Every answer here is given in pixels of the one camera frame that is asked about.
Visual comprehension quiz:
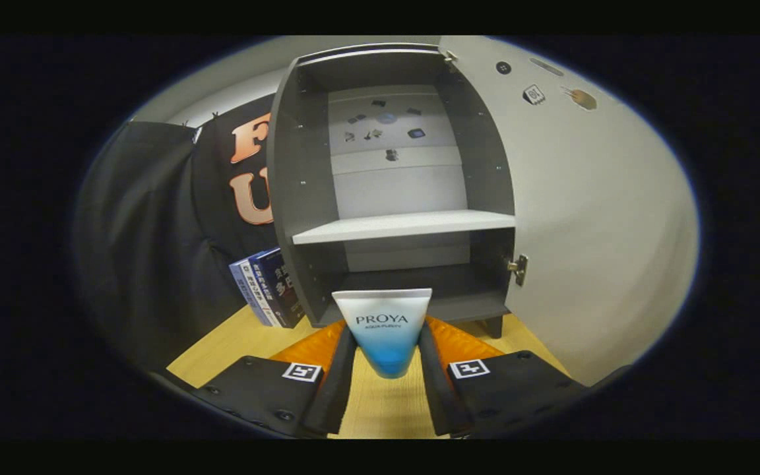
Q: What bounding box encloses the light grey cabinet door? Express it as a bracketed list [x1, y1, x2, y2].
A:
[439, 36, 701, 387]

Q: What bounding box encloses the dark navy book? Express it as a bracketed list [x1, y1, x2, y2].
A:
[258, 248, 306, 329]

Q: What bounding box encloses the white and blue cosmetic tube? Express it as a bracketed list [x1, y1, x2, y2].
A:
[331, 288, 433, 379]

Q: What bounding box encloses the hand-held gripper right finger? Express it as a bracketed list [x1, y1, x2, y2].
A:
[418, 315, 588, 437]

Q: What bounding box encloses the black backdrop cloth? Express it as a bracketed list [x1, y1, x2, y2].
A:
[73, 92, 282, 370]

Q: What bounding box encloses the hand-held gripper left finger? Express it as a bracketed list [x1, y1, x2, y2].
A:
[192, 320, 359, 439]

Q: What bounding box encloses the light blue book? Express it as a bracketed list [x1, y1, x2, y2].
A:
[230, 259, 274, 327]

